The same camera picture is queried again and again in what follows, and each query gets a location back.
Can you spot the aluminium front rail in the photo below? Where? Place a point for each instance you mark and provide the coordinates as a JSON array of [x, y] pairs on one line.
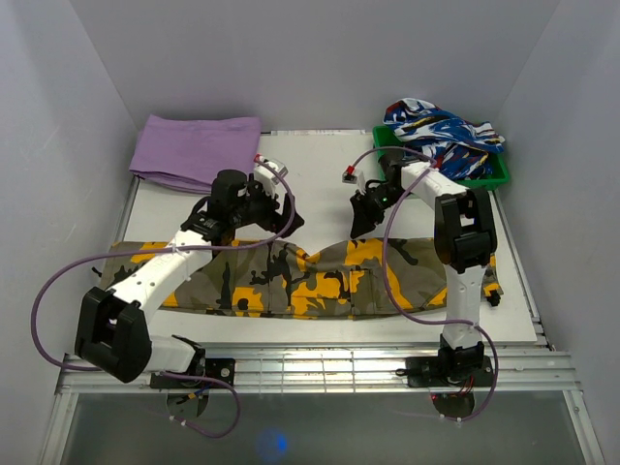
[[365, 369]]

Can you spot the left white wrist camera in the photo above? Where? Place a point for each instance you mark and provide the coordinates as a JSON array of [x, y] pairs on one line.
[[269, 172]]

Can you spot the green plastic bin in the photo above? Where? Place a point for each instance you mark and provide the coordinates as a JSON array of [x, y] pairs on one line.
[[495, 173]]

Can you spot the camouflage cargo trousers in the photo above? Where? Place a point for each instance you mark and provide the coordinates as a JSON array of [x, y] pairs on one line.
[[349, 280]]

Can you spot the folded purple trousers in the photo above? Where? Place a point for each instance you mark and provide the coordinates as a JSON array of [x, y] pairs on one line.
[[187, 155]]

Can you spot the blue white patterned garment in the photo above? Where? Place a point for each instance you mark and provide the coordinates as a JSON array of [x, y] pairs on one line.
[[462, 149]]

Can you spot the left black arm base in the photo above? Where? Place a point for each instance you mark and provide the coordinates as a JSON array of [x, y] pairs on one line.
[[219, 368]]

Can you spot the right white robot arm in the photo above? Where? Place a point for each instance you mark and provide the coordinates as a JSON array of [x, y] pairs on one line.
[[464, 238]]

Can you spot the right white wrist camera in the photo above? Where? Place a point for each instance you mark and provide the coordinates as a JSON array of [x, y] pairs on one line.
[[354, 175]]

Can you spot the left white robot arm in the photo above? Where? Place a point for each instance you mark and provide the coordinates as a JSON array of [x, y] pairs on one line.
[[113, 325]]

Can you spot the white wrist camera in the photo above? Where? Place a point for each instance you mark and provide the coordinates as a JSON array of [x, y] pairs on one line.
[[354, 175], [269, 172]]

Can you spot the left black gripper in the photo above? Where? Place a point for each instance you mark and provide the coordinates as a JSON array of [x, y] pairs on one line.
[[274, 222]]

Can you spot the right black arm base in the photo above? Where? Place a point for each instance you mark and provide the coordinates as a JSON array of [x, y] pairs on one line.
[[428, 372]]

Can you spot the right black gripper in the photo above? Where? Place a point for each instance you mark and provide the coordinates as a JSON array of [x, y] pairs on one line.
[[364, 215]]

